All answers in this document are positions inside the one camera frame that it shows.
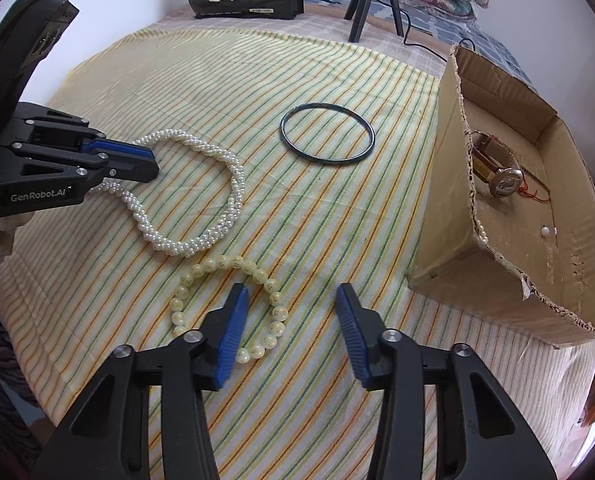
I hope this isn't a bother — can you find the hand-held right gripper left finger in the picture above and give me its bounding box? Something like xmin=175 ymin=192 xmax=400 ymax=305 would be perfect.
xmin=30 ymin=282 xmax=251 ymax=480

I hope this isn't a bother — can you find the yellow striped cloth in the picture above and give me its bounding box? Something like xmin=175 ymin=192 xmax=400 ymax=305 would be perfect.
xmin=0 ymin=22 xmax=595 ymax=480

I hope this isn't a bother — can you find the twisted pearl necklace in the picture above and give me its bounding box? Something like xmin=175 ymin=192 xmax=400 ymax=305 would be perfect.
xmin=97 ymin=129 xmax=246 ymax=260

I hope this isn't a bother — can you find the cardboard box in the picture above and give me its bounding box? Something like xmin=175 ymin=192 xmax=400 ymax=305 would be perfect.
xmin=408 ymin=42 xmax=595 ymax=351

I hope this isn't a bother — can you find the blue patterned bedsheet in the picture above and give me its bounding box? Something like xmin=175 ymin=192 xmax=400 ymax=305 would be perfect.
xmin=302 ymin=0 xmax=539 ymax=97

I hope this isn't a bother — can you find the black ring light cable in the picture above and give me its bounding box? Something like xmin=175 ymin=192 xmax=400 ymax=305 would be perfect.
xmin=396 ymin=6 xmax=479 ymax=57

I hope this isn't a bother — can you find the black mini tripod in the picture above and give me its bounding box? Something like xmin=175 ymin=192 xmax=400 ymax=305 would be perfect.
xmin=343 ymin=0 xmax=406 ymax=44

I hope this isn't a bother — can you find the dark thin bangle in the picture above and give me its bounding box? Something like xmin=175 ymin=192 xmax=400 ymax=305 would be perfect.
xmin=279 ymin=102 xmax=376 ymax=165

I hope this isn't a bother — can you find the pink checked bedsheet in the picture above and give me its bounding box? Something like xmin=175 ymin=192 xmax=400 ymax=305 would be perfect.
xmin=156 ymin=2 xmax=451 ymax=82

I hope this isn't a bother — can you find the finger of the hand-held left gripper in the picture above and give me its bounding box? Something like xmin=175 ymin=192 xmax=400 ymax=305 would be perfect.
xmin=10 ymin=102 xmax=156 ymax=161
xmin=12 ymin=144 xmax=159 ymax=184

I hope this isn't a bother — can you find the cream bead bracelet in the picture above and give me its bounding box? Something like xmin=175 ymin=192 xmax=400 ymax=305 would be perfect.
xmin=170 ymin=255 xmax=291 ymax=365

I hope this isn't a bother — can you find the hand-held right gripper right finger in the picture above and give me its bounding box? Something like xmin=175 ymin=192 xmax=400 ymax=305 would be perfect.
xmin=335 ymin=282 xmax=558 ymax=480

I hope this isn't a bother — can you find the brown strap wristwatch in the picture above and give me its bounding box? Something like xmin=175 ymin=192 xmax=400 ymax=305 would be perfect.
xmin=470 ymin=130 xmax=525 ymax=197

